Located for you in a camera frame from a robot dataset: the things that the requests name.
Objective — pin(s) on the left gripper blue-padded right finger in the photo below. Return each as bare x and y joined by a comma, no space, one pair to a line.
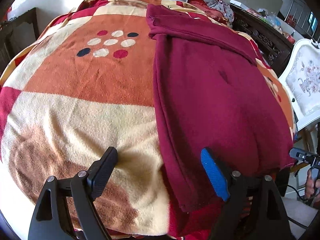
253,207

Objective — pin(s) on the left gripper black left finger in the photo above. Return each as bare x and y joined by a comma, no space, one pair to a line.
51,218

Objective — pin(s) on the maroon knit garment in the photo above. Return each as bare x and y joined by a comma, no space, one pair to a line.
210,91

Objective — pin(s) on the person's right hand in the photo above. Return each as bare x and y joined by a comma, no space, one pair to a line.
310,185

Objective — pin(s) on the white floral upholstered chair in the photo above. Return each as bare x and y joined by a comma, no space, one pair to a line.
301,81

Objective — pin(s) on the dark carved wooden headboard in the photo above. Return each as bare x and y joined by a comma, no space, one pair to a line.
275,48

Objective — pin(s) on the red orange cream patterned blanket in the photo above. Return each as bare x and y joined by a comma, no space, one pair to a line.
87,84

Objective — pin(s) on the red pink cushion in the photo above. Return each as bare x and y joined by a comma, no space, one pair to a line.
202,5

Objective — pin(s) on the dark wooden cabinet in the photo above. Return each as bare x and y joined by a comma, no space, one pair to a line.
16,34

